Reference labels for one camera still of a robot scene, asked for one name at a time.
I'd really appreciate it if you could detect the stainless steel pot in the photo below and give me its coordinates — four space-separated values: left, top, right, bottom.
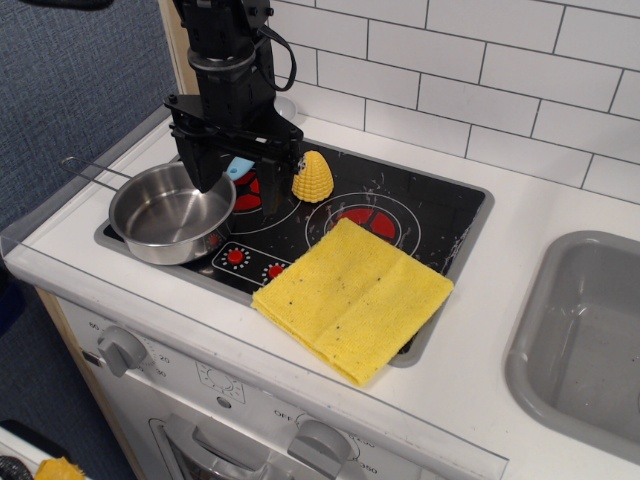
60 156 238 266

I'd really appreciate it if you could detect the yellow towel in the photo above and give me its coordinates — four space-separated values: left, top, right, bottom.
252 218 454 386

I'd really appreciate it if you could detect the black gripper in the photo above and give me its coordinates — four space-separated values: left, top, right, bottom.
164 54 303 215

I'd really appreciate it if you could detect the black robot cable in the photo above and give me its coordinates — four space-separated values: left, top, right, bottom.
19 0 297 94

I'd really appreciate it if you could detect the white toy oven front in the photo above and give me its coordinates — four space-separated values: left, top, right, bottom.
59 300 484 479

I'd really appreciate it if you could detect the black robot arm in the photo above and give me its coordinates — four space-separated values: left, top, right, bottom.
164 1 303 216

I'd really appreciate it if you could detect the grey left oven knob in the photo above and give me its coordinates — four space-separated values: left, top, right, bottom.
98 326 147 378

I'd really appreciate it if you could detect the yellow cloth bottom corner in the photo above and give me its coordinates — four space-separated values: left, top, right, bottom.
34 457 86 480

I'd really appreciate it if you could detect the grey right oven knob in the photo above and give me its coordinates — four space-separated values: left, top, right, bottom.
287 420 352 479

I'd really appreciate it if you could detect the white and blue spoon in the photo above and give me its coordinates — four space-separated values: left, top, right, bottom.
226 95 298 181

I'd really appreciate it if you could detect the grey oven knob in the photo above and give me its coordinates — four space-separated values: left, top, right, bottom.
98 326 147 378
287 420 352 479

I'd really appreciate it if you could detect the yellow toy corn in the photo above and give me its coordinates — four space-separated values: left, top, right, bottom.
292 150 334 203

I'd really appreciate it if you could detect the grey sink basin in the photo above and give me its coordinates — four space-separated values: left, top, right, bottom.
505 231 639 463

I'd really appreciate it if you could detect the black toy stove top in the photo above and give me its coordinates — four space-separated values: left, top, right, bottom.
93 116 496 369

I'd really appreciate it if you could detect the wooden side post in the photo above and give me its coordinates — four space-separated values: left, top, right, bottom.
158 0 199 94

